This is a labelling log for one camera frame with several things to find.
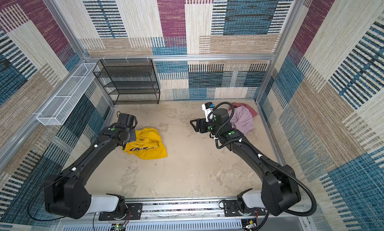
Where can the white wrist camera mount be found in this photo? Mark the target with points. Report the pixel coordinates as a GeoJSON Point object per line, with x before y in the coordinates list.
{"type": "Point", "coordinates": [208, 110]}

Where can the maroon cloth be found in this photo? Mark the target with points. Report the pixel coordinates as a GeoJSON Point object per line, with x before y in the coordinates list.
{"type": "Point", "coordinates": [251, 110]}

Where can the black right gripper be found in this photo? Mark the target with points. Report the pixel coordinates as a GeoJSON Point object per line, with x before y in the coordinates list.
{"type": "Point", "coordinates": [200, 123]}

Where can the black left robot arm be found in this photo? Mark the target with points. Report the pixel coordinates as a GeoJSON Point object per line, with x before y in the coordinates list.
{"type": "Point", "coordinates": [65, 194]}

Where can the lilac cloth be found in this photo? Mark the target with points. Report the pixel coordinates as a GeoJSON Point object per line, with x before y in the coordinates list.
{"type": "Point", "coordinates": [242, 120]}

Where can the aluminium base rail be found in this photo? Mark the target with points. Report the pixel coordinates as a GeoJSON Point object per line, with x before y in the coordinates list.
{"type": "Point", "coordinates": [186, 214]}

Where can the black wire mesh shelf rack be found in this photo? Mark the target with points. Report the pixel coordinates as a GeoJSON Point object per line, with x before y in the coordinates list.
{"type": "Point", "coordinates": [129, 81]}

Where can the white wire mesh wall basket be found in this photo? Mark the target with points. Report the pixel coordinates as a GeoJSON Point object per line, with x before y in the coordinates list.
{"type": "Point", "coordinates": [57, 111]}

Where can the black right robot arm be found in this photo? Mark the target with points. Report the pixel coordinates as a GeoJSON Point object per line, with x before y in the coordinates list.
{"type": "Point", "coordinates": [280, 189]}

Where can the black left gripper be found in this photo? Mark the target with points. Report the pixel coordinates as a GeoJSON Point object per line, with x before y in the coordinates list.
{"type": "Point", "coordinates": [133, 132]}

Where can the yellow printed t-shirt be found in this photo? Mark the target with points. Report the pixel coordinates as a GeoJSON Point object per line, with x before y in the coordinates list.
{"type": "Point", "coordinates": [148, 145]}

